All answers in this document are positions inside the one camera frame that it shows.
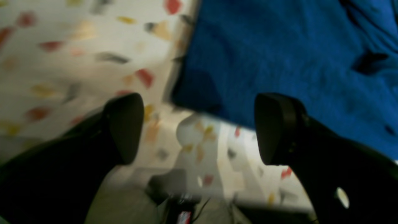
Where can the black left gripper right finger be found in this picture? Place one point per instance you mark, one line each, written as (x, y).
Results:
(347, 182)

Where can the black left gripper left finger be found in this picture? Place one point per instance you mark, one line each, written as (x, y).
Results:
(56, 181)

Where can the navy blue t-shirt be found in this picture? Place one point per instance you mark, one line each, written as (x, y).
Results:
(338, 57)

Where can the terrazzo pattern table cloth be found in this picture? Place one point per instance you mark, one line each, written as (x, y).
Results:
(61, 60)

